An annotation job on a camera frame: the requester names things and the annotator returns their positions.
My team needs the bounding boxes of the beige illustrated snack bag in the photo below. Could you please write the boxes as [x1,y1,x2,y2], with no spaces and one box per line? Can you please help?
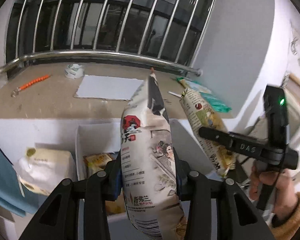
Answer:
[178,88,239,179]

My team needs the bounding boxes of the white cardboard box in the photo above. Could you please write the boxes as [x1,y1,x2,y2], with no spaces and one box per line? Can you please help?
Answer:
[75,120,217,239]

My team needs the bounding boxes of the blue curtain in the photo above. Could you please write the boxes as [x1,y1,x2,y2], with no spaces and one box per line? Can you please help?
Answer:
[0,149,47,217]

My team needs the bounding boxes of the small white stick on sill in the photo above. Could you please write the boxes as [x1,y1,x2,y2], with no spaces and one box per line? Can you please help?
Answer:
[168,91,181,98]

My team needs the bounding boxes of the white paper sheet on sill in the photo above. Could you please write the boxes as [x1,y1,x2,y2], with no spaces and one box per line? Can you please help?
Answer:
[75,75,143,101]

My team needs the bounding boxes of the cream armchair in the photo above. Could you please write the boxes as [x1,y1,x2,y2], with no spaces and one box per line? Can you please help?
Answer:
[245,89,300,184]

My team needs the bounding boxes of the person right hand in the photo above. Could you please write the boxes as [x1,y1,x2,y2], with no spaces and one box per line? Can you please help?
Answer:
[249,165,298,221]

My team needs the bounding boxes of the tissue paper pack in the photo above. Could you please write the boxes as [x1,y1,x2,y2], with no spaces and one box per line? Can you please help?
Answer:
[13,148,77,196]

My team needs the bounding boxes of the orange fuzzy right sleeve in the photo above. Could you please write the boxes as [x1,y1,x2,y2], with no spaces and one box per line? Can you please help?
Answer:
[270,192,300,240]

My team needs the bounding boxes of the white tape roll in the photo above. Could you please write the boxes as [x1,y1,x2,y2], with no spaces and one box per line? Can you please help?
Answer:
[64,63,84,79]

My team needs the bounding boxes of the white illustrated snack bag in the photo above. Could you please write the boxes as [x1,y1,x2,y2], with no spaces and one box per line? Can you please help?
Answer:
[120,73,187,239]

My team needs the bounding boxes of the orange beaded pen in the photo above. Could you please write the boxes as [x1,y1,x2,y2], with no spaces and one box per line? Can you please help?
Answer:
[11,75,51,98]

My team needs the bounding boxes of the steel window guard bars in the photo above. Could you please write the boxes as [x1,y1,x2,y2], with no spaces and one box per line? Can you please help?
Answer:
[0,0,216,78]

